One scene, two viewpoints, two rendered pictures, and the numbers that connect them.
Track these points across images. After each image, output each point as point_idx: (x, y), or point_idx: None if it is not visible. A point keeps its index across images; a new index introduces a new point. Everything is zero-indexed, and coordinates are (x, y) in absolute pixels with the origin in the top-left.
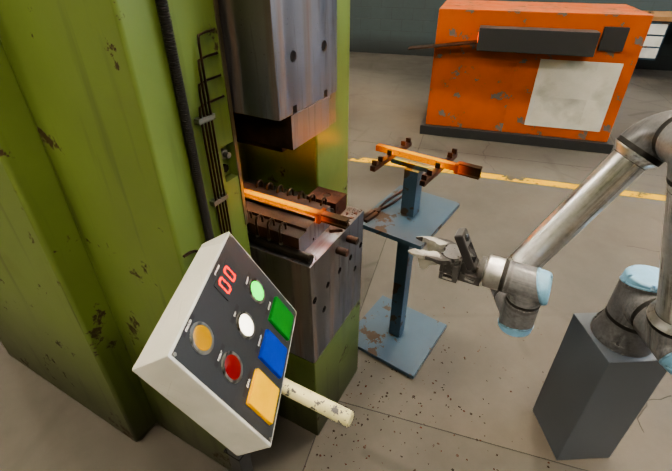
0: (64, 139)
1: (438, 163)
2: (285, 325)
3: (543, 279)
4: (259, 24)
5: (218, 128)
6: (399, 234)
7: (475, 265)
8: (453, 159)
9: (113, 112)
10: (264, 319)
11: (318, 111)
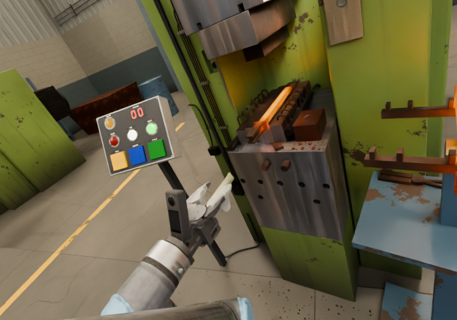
0: None
1: (450, 153)
2: (154, 153)
3: (107, 304)
4: None
5: (196, 38)
6: (370, 214)
7: (173, 236)
8: None
9: None
10: (145, 141)
11: (233, 27)
